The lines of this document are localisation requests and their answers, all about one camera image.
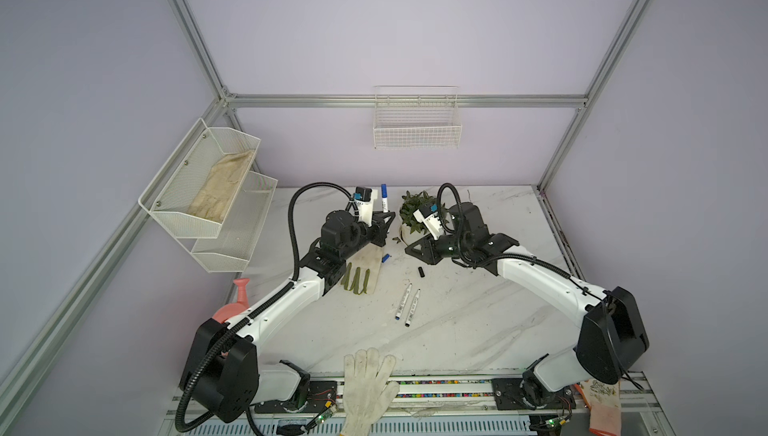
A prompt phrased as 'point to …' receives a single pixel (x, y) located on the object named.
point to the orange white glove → (604, 402)
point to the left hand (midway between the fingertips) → (392, 215)
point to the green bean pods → (345, 280)
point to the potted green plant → (413, 230)
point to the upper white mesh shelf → (208, 195)
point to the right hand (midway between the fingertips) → (407, 247)
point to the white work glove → (367, 393)
